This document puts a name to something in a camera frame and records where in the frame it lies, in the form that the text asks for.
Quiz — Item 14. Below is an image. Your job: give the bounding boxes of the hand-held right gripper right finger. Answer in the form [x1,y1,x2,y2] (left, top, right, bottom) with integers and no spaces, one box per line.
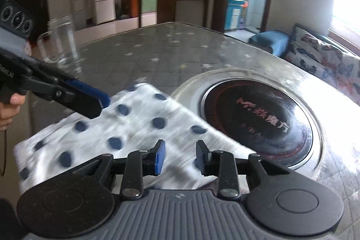
[196,140,293,199]

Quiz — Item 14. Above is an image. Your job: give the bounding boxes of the clear glass mug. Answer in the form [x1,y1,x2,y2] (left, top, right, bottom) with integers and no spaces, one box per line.
[37,15,82,72]

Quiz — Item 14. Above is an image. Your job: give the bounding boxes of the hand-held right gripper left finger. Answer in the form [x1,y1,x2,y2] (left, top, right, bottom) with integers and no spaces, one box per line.
[72,139,167,200]

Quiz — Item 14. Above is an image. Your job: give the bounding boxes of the blue cushion stool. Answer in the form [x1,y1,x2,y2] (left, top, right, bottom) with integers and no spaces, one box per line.
[248,30,292,58]

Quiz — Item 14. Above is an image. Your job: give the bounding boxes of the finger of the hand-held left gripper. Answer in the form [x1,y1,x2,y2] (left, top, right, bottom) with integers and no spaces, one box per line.
[24,71,111,120]

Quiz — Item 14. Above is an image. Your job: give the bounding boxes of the black wrist strap cord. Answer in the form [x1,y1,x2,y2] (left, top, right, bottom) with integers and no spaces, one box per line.
[0,128,8,177]

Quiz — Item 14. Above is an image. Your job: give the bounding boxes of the round built-in induction cooker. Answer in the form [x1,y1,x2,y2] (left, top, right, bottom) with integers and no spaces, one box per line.
[170,68,327,171]

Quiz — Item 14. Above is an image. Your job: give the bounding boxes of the person's left hand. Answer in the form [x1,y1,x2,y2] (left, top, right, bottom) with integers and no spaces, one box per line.
[0,94,27,131]

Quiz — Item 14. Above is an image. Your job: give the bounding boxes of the white water dispenser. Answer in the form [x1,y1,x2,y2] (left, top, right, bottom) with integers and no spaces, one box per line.
[69,0,86,30]

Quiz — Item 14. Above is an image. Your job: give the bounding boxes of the butterfly print pillow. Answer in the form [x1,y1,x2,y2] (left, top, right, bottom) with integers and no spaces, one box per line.
[285,23,360,106]

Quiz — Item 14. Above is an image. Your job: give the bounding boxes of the blue white toy cabinet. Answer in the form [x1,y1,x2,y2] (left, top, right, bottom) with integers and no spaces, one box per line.
[226,0,250,30]

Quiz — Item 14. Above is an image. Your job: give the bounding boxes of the polka dot white pants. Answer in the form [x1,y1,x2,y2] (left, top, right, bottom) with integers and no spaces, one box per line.
[14,83,257,193]

